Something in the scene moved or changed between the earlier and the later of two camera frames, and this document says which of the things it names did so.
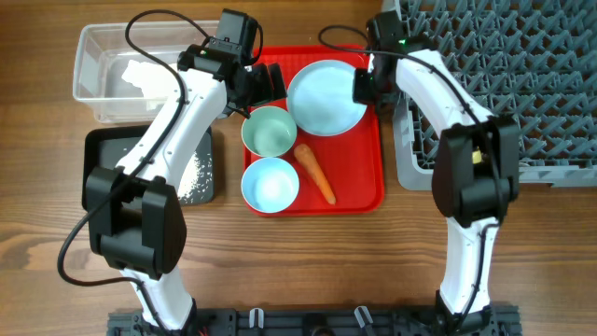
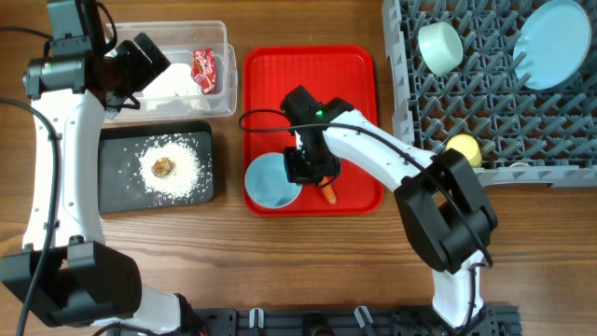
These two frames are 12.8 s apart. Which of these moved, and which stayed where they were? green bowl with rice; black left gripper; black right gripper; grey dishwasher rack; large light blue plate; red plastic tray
Moved: black right gripper; large light blue plate; black left gripper; green bowl with rice
Stayed: red plastic tray; grey dishwasher rack
